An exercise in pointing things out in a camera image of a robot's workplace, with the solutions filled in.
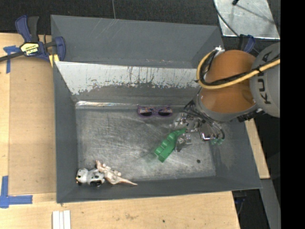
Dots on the purple sunglasses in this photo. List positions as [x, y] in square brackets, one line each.
[155, 111]

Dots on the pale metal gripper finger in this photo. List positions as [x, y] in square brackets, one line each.
[179, 121]
[182, 143]

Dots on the green plastic toy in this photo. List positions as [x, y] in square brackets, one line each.
[166, 147]

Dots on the white black-spotted toy animal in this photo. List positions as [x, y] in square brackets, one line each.
[87, 175]

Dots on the grey metal bin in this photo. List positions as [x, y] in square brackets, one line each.
[124, 139]

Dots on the pale wood board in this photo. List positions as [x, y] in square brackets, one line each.
[31, 128]

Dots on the pale pink toy dinosaur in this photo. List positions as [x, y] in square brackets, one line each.
[112, 175]

